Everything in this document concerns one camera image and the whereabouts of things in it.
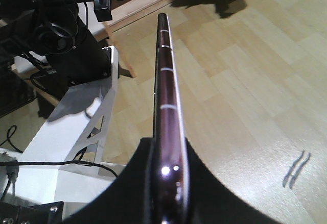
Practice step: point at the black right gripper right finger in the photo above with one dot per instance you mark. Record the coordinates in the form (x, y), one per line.
(212, 202)

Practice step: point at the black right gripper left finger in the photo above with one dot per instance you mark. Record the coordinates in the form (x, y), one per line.
(129, 199)

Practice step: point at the black foldable phone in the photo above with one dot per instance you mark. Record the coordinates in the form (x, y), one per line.
(169, 165)

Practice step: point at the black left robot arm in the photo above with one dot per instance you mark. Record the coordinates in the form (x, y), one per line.
(53, 29)

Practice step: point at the wooden low shelf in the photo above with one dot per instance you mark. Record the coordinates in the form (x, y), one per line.
(127, 29)

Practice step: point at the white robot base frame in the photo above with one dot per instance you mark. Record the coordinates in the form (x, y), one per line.
(62, 162)

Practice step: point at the black bracket with screws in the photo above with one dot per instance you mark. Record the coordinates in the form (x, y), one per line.
(44, 213)

